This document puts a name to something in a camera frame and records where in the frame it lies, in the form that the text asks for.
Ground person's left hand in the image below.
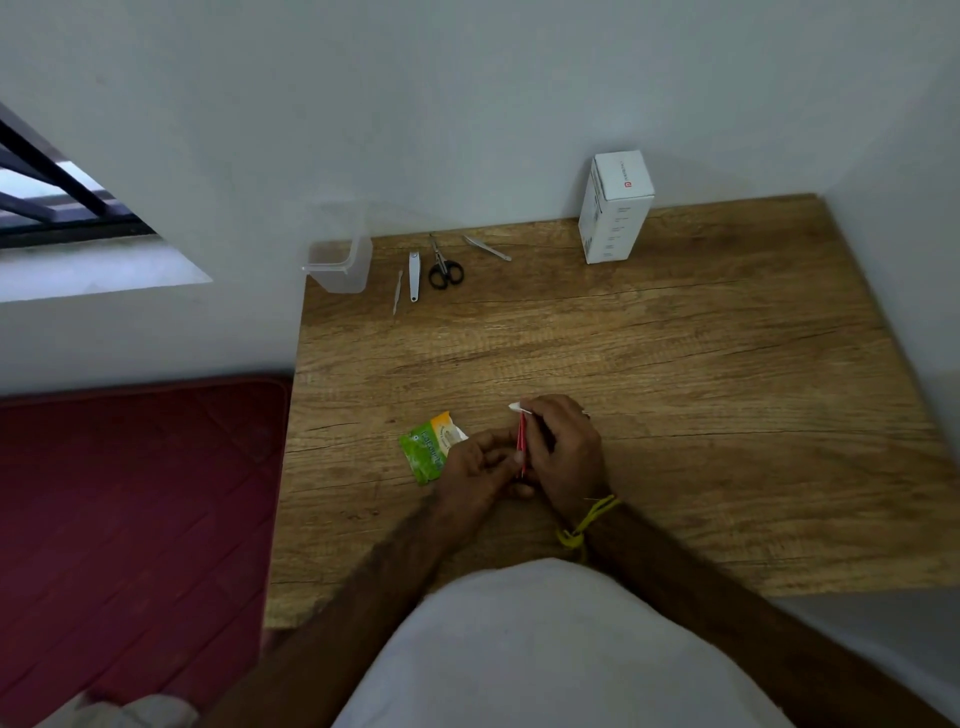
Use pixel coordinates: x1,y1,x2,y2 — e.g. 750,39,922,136
433,429,537,535

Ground person's right hand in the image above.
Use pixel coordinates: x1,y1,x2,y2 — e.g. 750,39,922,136
516,394,610,520

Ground person's right forearm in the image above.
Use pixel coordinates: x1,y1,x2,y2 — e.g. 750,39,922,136
561,501,955,728

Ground person's left forearm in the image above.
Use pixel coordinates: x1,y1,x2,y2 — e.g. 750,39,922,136
198,504,481,728

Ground green and white sachet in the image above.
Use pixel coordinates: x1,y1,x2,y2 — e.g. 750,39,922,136
398,410,471,487

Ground yellow thread wristband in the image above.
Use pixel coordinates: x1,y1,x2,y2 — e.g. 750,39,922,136
555,494,624,553

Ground silver tweezers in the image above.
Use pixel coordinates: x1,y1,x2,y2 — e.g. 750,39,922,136
461,234,513,263

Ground white shirt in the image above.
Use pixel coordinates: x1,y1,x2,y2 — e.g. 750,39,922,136
332,558,798,728

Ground white cardboard box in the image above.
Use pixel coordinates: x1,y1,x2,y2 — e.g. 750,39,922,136
577,150,656,265

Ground clear plastic container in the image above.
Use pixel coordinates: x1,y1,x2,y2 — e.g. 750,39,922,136
301,234,374,294

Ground dark red quilted mat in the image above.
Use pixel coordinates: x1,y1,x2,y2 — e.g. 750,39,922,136
0,376,294,728

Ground white crumpled cloth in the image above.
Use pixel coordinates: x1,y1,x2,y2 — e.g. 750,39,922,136
36,688,202,728

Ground window with black bars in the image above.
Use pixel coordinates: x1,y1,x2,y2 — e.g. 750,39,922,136
0,101,160,250

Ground black handled scissors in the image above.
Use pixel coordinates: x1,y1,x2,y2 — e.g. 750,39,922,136
427,233,465,291

